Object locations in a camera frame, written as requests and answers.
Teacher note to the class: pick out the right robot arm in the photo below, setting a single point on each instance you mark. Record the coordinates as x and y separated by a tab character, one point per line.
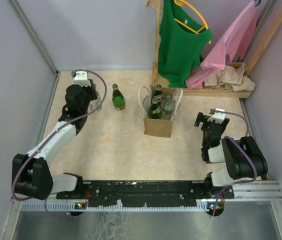
168	161

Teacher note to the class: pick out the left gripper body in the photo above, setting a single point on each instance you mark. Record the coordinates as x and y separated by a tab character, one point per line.
88	90

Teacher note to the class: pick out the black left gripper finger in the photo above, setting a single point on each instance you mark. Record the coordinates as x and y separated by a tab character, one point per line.
92	105
98	103

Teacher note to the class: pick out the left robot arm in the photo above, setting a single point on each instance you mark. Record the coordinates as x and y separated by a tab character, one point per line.
31	175

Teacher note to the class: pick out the pink shirt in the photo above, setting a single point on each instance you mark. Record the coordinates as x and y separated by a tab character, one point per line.
234	42

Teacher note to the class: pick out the beige crumpled cloth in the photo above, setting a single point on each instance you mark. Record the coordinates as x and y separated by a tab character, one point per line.
230	78

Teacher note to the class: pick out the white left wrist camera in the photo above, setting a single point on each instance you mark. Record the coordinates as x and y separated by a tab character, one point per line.
80	78

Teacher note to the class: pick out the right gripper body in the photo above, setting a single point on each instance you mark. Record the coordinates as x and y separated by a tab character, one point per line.
223	125

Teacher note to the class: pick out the brown canvas bag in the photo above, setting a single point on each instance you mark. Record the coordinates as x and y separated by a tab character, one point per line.
158	127

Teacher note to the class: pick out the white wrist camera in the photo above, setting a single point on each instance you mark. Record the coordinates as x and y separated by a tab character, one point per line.
218	115
80	78

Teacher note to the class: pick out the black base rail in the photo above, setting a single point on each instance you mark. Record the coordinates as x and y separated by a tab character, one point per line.
140	193

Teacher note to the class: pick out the green tank top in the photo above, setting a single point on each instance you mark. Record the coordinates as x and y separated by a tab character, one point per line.
179	52

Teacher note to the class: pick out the wooden clothes rack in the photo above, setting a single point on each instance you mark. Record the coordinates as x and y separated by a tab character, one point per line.
207	91

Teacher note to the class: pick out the green Perrier bottle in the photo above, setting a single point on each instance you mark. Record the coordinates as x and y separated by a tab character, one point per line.
154	112
118	99
158	93

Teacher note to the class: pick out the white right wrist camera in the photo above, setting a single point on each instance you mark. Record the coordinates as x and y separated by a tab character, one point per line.
218	115

